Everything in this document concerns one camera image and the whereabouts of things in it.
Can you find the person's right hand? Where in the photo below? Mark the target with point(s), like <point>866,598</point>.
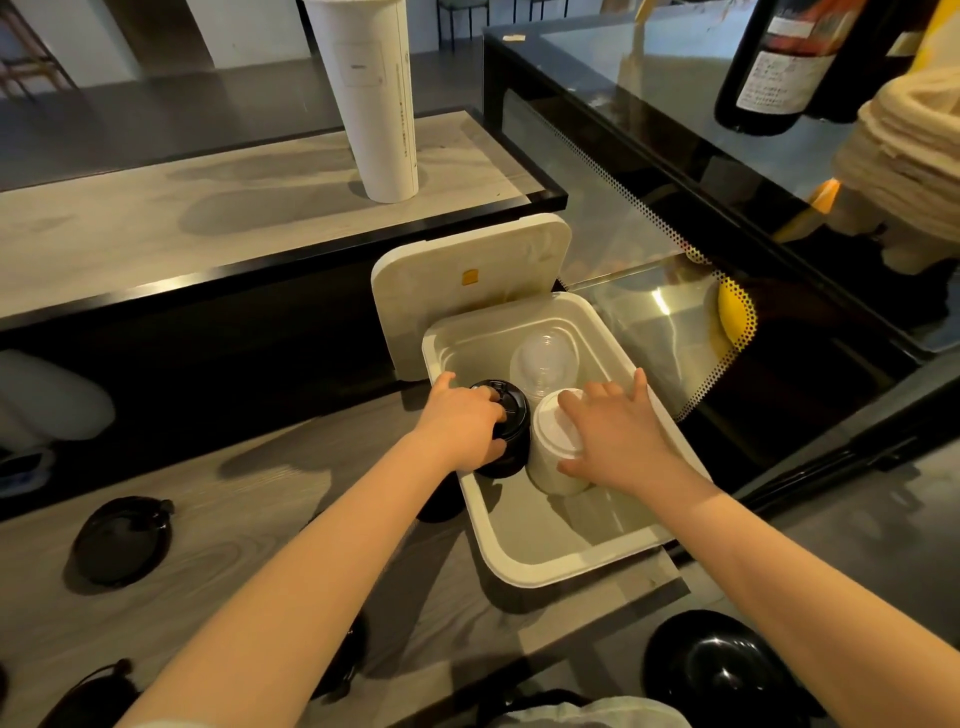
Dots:
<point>630,442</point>

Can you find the person's left hand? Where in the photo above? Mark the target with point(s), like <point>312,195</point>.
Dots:
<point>461,431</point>

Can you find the stack of black lids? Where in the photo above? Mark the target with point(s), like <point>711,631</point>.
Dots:
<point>517,420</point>

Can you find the black tethered plug cup lid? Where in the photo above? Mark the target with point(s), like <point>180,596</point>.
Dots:
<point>439,506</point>
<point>90,701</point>
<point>124,540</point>
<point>349,652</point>

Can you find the stack of white lids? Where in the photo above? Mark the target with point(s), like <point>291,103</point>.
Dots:
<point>547,450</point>

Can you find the stack of clear dome lids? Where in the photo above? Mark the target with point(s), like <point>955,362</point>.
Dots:
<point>544,360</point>

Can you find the white plastic storage bin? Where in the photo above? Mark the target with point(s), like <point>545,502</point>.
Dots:
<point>540,540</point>

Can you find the person's left forearm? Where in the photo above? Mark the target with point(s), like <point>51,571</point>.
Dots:
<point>300,585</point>

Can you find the person's right forearm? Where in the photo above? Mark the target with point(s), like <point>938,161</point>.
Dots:
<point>810,600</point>

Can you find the white bin lid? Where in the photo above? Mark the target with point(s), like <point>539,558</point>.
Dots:
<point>420,300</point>

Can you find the person's white shirt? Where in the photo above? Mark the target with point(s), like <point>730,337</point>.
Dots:
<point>600,712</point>

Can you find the tall white paper cup stack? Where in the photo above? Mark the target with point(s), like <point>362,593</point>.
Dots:
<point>371,97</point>

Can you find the yellow banana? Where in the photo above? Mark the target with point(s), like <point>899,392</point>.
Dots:
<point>731,315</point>

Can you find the black glass display case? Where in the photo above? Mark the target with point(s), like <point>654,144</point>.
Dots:
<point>810,390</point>

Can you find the orange fruit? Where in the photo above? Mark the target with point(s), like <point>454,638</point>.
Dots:
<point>825,196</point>

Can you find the dark wine bottle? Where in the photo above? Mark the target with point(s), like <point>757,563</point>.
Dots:
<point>780,75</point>
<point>855,75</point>

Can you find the dark metal chair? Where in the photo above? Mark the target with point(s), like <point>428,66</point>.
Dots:
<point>465,7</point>

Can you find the small white digital timer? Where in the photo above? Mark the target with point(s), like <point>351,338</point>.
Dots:
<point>26,472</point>

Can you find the wooden bar stool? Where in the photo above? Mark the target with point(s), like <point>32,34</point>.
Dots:
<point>30,67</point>

